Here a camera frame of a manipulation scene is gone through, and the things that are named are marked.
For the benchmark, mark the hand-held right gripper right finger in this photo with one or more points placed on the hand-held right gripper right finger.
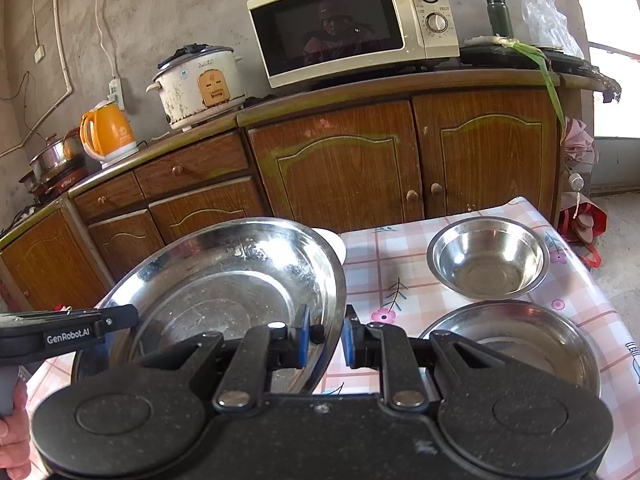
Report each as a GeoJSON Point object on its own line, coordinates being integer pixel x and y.
{"type": "Point", "coordinates": [349, 340]}

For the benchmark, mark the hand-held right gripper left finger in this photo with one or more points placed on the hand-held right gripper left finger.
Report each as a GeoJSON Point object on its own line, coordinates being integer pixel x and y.
{"type": "Point", "coordinates": [302, 332]}

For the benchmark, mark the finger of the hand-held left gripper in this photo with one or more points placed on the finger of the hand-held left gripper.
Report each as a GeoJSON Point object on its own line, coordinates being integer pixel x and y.
{"type": "Point", "coordinates": [115, 316]}

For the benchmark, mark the plain white ceramic bowl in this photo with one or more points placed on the plain white ceramic bowl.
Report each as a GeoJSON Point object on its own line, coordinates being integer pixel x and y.
{"type": "Point", "coordinates": [330, 245]}

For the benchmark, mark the stainless steel plate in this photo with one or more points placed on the stainless steel plate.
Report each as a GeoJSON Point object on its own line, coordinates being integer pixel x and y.
{"type": "Point", "coordinates": [225, 280]}
{"type": "Point", "coordinates": [525, 325]}

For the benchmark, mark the stainless steel bowl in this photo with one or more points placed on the stainless steel bowl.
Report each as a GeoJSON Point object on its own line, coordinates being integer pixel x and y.
{"type": "Point", "coordinates": [487, 260]}

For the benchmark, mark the person's left hand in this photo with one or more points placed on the person's left hand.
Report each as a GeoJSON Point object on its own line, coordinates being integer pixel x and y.
{"type": "Point", "coordinates": [15, 440]}

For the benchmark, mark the pink checked tablecloth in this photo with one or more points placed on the pink checked tablecloth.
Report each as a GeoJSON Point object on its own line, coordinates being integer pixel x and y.
{"type": "Point", "coordinates": [390, 270]}

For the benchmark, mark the brown wooden kitchen cabinet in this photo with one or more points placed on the brown wooden kitchen cabinet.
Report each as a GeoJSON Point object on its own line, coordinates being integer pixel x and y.
{"type": "Point", "coordinates": [350, 160]}

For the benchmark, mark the orange electric kettle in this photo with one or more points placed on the orange electric kettle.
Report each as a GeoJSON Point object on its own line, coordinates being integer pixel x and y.
{"type": "Point", "coordinates": [112, 132]}

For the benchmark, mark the white power strip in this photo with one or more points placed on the white power strip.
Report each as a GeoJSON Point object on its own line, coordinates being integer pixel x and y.
{"type": "Point", "coordinates": [116, 94]}

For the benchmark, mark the white rice cooker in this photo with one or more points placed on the white rice cooker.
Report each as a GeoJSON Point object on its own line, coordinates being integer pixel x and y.
{"type": "Point", "coordinates": [200, 85]}

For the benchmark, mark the red bag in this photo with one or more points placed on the red bag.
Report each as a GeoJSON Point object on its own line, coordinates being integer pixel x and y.
{"type": "Point", "coordinates": [595, 220]}

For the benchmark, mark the pink folded umbrella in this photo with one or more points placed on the pink folded umbrella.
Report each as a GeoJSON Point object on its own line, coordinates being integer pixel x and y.
{"type": "Point", "coordinates": [580, 145]}

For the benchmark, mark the cream microwave oven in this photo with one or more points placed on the cream microwave oven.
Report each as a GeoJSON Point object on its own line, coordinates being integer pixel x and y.
{"type": "Point", "coordinates": [325, 30]}

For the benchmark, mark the black griddle pan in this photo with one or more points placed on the black griddle pan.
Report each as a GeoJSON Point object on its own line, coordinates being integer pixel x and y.
{"type": "Point", "coordinates": [500, 57]}

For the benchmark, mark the green onion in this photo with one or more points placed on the green onion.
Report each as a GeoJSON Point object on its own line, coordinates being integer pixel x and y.
{"type": "Point", "coordinates": [550, 85]}

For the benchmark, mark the metal framed glass door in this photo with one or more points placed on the metal framed glass door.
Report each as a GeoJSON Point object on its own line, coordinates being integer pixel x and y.
{"type": "Point", "coordinates": [615, 85]}

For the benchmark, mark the clear plastic bag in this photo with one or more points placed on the clear plastic bag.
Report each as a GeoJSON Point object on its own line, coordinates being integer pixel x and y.
{"type": "Point", "coordinates": [547, 20]}

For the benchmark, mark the white wall pipe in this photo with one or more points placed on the white wall pipe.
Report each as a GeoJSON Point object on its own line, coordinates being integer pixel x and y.
{"type": "Point", "coordinates": [59, 25]}

